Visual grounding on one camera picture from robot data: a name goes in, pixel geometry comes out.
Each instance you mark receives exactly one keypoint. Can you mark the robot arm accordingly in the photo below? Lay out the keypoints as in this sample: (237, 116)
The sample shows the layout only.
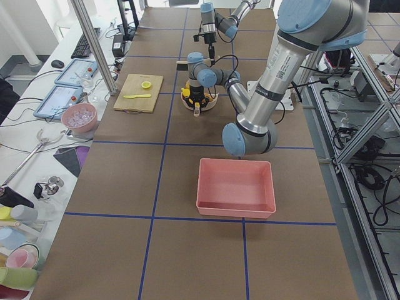
(303, 27)
(214, 24)

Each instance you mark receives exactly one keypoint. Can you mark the pink bowl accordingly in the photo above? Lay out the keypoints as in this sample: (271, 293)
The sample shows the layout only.
(80, 118)

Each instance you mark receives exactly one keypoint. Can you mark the yellow plastic knife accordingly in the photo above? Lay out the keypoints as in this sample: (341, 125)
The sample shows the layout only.
(134, 96)

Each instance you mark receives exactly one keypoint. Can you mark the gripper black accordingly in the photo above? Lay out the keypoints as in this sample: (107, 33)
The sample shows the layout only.
(209, 38)
(196, 92)

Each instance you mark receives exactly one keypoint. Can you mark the black computer mouse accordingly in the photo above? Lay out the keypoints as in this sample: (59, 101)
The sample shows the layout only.
(57, 64)

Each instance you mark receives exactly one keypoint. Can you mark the teach pendant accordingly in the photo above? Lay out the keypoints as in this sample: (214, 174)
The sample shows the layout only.
(59, 99)
(77, 69)

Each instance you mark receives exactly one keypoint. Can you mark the aluminium frame post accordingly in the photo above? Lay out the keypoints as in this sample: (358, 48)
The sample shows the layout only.
(88, 30)

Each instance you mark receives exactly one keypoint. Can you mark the lower teach pendant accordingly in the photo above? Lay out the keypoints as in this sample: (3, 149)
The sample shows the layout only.
(59, 99)

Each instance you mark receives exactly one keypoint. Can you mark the wooden cutting board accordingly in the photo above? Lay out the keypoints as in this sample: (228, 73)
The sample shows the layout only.
(132, 85)

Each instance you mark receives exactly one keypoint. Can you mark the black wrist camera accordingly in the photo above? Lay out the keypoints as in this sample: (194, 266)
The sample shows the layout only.
(197, 37)

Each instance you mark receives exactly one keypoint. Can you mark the upper teach pendant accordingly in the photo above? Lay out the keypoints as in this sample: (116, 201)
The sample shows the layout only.
(77, 69)

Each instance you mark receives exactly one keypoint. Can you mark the metal grabber tool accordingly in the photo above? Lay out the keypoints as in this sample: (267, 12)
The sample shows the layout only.
(42, 141)

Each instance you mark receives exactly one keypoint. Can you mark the pink plastic bin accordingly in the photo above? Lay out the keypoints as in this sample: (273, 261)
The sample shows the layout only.
(235, 188)

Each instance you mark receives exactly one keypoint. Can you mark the black keyboard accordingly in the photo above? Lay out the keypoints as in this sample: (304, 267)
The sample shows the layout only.
(82, 49)

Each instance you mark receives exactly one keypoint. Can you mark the beige dustpan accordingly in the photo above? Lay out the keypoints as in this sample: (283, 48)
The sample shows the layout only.
(213, 98)

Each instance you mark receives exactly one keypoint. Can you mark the yellow lemon slices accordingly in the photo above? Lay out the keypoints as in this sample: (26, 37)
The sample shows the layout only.
(146, 84)

